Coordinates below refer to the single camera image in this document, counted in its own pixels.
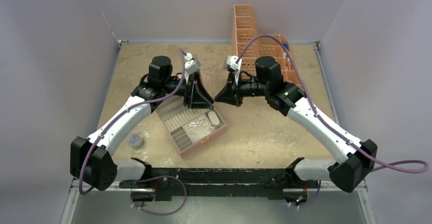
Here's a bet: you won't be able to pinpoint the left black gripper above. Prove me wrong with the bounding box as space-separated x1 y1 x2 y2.
162 72 213 108

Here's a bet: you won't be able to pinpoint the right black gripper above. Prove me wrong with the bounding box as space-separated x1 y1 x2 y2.
215 71 270 107

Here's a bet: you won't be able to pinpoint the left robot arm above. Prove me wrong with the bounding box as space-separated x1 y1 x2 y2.
70 51 213 194

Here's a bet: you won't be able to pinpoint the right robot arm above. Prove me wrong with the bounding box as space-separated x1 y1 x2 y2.
214 55 377 192

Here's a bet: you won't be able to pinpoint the pink jewelry box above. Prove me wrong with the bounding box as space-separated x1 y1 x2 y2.
155 70 227 159

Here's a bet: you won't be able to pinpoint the white oval box insert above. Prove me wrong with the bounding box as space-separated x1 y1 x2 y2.
207 110 220 126

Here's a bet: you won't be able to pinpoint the crystal earrings in box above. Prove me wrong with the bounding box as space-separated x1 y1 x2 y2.
187 116 210 128

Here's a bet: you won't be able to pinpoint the small clear round container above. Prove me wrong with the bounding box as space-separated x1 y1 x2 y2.
128 133 145 149

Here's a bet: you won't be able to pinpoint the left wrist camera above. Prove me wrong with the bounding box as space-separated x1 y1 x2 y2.
184 53 201 75

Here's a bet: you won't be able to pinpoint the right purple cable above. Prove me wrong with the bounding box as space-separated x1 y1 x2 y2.
235 34 429 175

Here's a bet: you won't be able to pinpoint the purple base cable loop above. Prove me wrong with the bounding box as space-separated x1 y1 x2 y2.
130 176 187 216

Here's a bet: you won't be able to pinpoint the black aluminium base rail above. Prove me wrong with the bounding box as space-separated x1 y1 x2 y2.
118 158 323 201

